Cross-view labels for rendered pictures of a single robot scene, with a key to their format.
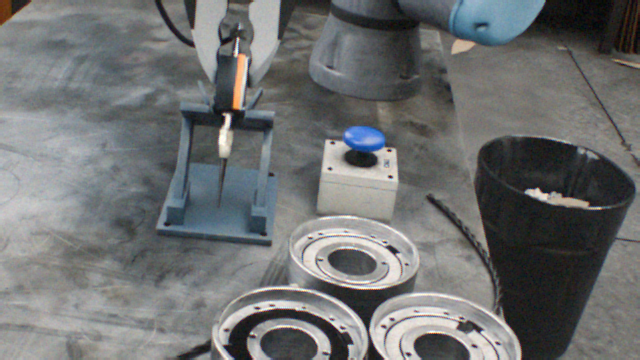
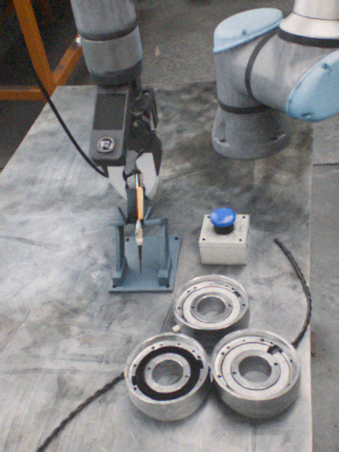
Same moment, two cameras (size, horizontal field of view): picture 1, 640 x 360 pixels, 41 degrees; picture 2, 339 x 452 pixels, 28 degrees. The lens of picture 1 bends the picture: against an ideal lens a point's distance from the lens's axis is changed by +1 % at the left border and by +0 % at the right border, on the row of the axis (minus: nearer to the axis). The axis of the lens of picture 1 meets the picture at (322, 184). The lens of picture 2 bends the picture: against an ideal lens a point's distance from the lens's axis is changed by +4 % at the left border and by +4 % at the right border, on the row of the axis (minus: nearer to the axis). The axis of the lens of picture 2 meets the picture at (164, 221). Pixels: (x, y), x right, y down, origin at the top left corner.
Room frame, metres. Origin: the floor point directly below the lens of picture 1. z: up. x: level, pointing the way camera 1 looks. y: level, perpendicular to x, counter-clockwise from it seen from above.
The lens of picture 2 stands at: (-0.05, -0.19, 1.48)
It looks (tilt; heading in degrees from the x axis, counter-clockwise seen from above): 37 degrees down; 18
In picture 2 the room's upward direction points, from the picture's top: 10 degrees counter-clockwise
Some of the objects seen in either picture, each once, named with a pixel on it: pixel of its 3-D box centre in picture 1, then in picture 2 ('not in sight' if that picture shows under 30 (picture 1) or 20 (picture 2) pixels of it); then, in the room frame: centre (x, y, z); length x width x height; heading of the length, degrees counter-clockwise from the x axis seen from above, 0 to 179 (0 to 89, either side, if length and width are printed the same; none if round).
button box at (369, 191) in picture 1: (358, 176); (225, 236); (0.73, -0.03, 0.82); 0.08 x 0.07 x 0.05; 1
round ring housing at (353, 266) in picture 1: (350, 270); (211, 310); (0.58, -0.03, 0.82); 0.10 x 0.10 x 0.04
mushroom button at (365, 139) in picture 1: (361, 155); (223, 225); (0.73, -0.03, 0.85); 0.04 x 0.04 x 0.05
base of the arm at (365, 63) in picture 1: (370, 42); (249, 115); (1.07, -0.04, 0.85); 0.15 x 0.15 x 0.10
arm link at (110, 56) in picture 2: not in sight; (109, 47); (0.73, 0.10, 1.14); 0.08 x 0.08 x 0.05
